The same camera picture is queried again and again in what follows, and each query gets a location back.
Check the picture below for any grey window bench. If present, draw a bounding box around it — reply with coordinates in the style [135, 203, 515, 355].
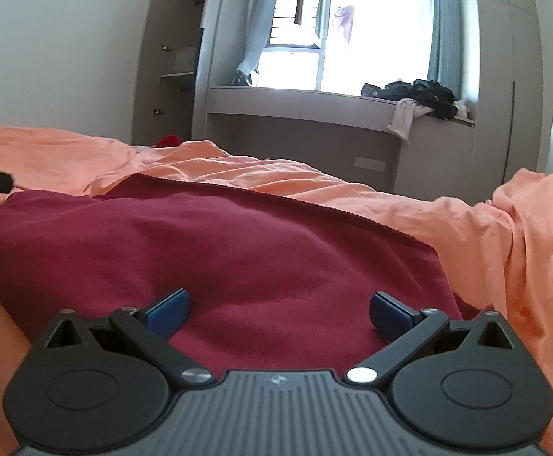
[204, 85, 476, 195]

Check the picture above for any tall closed grey wardrobe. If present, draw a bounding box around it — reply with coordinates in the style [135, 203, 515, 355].
[462, 0, 543, 195]

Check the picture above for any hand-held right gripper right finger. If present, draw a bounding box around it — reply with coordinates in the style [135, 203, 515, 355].
[345, 291, 520, 385]

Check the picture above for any maroon long-sleeve shirt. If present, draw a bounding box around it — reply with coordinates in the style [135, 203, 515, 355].
[0, 173, 465, 376]

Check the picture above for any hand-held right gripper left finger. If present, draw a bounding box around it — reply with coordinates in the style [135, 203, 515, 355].
[39, 287, 213, 387]

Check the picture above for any pile of dark clothes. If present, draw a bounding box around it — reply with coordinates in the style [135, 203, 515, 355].
[361, 79, 459, 120]

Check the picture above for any blue curtain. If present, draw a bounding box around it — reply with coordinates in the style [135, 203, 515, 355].
[429, 0, 462, 100]
[235, 0, 282, 87]

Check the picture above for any open grey wardrobe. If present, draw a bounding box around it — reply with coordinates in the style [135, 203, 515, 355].
[131, 0, 225, 146]

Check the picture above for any purple hanging garment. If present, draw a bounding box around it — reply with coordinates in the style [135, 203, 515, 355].
[332, 5, 354, 49]

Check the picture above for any open window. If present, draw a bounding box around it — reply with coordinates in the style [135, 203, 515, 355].
[257, 0, 436, 93]

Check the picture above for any orange duvet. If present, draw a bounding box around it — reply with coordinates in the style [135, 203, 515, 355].
[0, 126, 553, 456]

